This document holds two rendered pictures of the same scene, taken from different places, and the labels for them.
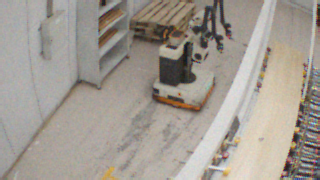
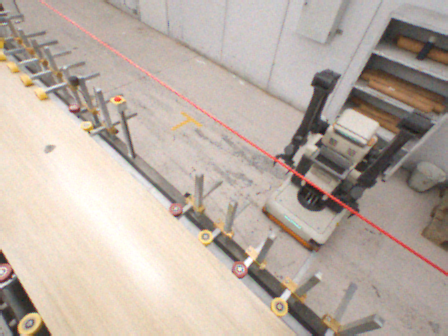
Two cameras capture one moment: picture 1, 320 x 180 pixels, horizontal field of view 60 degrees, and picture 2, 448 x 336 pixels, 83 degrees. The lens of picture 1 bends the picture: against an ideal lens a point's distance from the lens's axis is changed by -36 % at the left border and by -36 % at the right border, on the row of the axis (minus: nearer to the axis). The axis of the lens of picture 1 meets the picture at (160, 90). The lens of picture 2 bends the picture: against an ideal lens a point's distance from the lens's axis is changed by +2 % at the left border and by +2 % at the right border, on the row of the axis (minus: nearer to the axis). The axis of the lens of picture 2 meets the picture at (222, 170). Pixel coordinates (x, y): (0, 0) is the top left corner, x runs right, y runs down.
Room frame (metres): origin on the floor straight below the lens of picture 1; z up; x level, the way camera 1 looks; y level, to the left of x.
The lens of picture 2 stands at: (3.86, -1.90, 2.21)
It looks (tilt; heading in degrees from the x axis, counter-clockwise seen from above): 50 degrees down; 100
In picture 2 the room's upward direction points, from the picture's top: 8 degrees clockwise
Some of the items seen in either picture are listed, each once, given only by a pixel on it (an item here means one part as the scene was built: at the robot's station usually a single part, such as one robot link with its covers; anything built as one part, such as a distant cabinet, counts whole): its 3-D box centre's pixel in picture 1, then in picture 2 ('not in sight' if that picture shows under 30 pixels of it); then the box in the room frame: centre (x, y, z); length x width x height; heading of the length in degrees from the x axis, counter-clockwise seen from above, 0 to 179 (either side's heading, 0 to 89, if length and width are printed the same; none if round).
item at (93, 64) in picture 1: (102, 28); (392, 103); (5.12, 0.85, 0.78); 0.90 x 0.45 x 1.55; 154
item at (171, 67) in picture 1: (179, 55); (329, 173); (4.53, -0.24, 0.59); 0.55 x 0.34 x 0.83; 154
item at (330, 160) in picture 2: (206, 37); (329, 165); (4.36, -0.59, 0.99); 0.28 x 0.16 x 0.22; 154
